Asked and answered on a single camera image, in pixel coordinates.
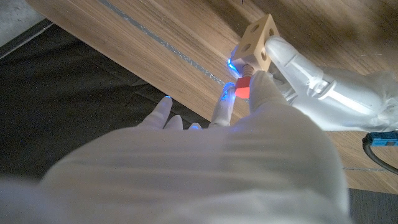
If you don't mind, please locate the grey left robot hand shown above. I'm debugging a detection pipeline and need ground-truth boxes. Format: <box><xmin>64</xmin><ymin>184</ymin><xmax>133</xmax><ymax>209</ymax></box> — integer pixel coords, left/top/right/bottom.
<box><xmin>264</xmin><ymin>35</ymin><xmax>398</xmax><ymax>133</ymax></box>

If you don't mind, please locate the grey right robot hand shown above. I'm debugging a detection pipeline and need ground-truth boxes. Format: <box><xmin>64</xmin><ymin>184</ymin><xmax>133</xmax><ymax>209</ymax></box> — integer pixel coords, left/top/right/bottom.
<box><xmin>0</xmin><ymin>70</ymin><xmax>353</xmax><ymax>224</ymax></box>

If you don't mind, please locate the red screw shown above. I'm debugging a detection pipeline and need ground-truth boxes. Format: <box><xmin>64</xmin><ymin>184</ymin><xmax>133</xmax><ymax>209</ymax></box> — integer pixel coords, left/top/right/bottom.
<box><xmin>234</xmin><ymin>63</ymin><xmax>253</xmax><ymax>100</ymax></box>

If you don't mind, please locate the small wooden block with holes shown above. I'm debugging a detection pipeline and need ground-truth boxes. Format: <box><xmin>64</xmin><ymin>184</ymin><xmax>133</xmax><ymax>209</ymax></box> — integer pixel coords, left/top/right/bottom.
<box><xmin>231</xmin><ymin>14</ymin><xmax>280</xmax><ymax>73</ymax></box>

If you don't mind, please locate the grey tape outline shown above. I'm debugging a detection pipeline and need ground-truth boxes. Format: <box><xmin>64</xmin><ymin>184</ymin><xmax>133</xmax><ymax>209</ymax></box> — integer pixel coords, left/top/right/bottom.
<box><xmin>98</xmin><ymin>0</ymin><xmax>389</xmax><ymax>172</ymax></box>

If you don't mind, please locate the black backdrop curtain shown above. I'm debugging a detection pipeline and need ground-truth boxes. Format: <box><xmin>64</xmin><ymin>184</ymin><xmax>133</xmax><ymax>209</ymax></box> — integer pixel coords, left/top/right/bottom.
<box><xmin>0</xmin><ymin>18</ymin><xmax>218</xmax><ymax>181</ymax></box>

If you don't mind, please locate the thin black left wrist cable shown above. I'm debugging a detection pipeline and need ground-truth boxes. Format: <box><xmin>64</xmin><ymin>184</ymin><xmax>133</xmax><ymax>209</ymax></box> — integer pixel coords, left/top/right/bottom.
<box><xmin>362</xmin><ymin>130</ymin><xmax>398</xmax><ymax>175</ymax></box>

